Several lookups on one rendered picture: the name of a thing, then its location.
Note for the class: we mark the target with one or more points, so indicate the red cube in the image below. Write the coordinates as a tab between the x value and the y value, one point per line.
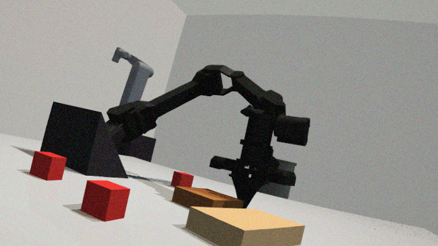
48	166
105	200
182	179

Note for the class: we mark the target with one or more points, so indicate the tan flat block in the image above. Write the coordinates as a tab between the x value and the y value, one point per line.
243	227

